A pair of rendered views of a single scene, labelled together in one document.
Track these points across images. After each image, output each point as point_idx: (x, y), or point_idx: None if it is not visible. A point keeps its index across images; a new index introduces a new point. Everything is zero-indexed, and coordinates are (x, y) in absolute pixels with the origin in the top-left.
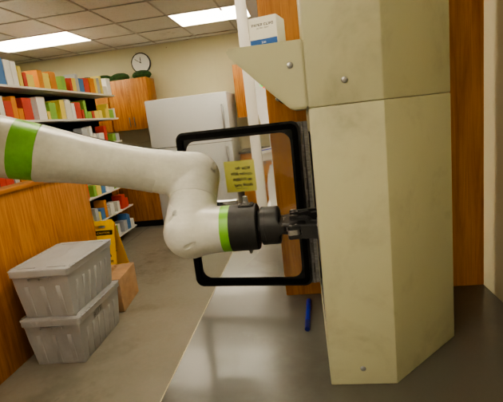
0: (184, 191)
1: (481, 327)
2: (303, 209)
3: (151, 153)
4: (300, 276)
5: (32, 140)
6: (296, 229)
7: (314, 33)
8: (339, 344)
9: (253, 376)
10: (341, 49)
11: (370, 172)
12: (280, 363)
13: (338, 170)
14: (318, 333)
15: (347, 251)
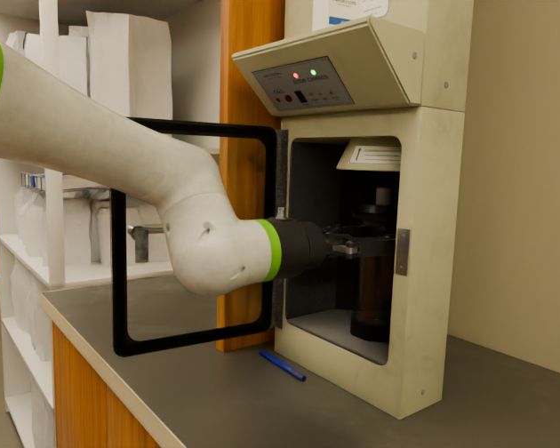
0: (209, 196)
1: None
2: None
3: (155, 133)
4: (259, 321)
5: None
6: (356, 245)
7: (434, 29)
8: (411, 370)
9: (318, 442)
10: (447, 55)
11: (450, 181)
12: (324, 419)
13: (432, 176)
14: (316, 380)
15: (428, 263)
